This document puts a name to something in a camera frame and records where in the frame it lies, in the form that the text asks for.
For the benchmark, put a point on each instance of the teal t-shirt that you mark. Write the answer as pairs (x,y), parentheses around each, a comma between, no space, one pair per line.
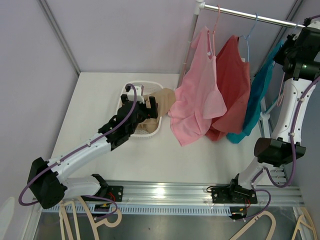
(258,91)

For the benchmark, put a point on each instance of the coral red t-shirt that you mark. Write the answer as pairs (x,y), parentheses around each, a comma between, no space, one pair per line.
(233,81)

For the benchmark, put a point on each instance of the blue wire hanger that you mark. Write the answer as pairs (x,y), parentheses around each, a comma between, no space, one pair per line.
(248,36)

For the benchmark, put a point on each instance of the grey clothes rack frame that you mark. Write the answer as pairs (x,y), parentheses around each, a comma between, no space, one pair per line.
(200,5)

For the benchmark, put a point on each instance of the beige t-shirt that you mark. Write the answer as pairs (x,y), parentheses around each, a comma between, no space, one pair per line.
(165,98)

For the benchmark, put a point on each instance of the beige wooden hanger middle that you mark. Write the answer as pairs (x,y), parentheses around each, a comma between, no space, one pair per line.
(265,221)

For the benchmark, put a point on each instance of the white perforated plastic basket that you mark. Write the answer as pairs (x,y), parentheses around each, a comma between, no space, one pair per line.
(144,88)

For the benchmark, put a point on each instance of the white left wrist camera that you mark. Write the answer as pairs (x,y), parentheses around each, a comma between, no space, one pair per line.
(135,91)

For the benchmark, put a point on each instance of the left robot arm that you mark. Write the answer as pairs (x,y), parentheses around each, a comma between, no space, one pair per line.
(49,180)

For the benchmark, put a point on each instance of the light pink t-shirt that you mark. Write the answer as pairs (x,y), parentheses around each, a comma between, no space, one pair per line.
(198,99)

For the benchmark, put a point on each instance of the white slotted cable duct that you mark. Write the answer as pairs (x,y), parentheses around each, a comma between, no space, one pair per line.
(140,209)

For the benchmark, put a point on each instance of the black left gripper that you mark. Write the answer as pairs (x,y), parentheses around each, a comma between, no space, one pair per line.
(149,113)

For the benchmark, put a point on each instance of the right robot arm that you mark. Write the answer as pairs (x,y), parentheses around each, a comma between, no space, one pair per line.
(301,75)

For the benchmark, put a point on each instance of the pink wire hanger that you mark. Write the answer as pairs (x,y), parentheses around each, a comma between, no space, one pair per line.
(215,30)

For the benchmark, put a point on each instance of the aluminium mounting rail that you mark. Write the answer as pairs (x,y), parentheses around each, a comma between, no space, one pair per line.
(190,194)

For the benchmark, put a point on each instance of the beige wooden hanger right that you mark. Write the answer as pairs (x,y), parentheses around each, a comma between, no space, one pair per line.
(304,228)

